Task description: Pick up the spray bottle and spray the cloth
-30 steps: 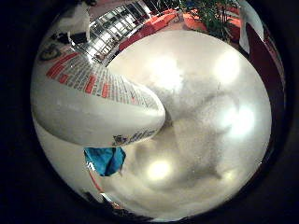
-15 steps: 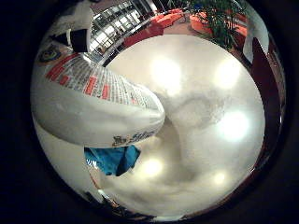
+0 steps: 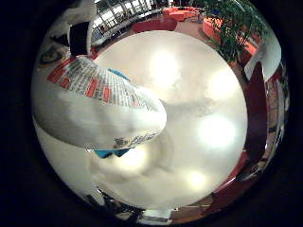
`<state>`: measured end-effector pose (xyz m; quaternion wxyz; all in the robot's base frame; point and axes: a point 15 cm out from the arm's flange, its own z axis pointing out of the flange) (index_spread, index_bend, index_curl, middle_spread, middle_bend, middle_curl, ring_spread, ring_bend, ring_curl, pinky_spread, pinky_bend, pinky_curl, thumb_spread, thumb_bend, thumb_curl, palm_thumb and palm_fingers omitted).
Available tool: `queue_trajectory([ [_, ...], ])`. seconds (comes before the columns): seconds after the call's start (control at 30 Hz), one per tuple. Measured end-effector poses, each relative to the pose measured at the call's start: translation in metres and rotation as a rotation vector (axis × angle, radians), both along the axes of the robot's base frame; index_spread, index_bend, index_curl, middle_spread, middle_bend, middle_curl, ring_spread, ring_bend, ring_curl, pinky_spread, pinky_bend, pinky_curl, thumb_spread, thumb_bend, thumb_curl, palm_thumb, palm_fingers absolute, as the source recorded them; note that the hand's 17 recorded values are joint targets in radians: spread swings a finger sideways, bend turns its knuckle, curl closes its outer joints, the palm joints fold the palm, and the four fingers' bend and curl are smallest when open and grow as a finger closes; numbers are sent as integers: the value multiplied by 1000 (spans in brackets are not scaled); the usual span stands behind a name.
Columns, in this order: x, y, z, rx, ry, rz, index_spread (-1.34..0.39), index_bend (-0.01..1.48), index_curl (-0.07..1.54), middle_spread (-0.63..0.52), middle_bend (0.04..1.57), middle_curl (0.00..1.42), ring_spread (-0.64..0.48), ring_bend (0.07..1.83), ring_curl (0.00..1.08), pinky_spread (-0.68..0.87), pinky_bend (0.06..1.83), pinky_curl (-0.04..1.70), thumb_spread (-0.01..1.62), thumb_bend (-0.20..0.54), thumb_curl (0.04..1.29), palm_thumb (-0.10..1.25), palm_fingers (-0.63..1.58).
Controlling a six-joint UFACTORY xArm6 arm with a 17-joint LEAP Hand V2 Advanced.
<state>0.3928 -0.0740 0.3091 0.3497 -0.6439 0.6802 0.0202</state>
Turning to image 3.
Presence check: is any white printed plastic bag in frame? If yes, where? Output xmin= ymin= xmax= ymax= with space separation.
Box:
xmin=30 ymin=44 xmax=169 ymax=151

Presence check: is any blue striped cloth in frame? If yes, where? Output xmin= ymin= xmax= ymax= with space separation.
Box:
xmin=94 ymin=67 xmax=132 ymax=159

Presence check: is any large grid window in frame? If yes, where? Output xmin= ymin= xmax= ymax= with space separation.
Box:
xmin=90 ymin=0 xmax=163 ymax=46

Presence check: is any red seat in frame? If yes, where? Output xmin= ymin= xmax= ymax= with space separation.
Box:
xmin=132 ymin=18 xmax=178 ymax=34

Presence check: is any orange sofa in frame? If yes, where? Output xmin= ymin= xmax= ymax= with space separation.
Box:
xmin=162 ymin=6 xmax=201 ymax=23

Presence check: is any green leafy plant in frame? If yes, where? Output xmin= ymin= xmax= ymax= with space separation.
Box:
xmin=198 ymin=0 xmax=269 ymax=64

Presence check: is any dark red chair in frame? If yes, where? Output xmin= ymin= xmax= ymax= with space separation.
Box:
xmin=244 ymin=61 xmax=270 ymax=166

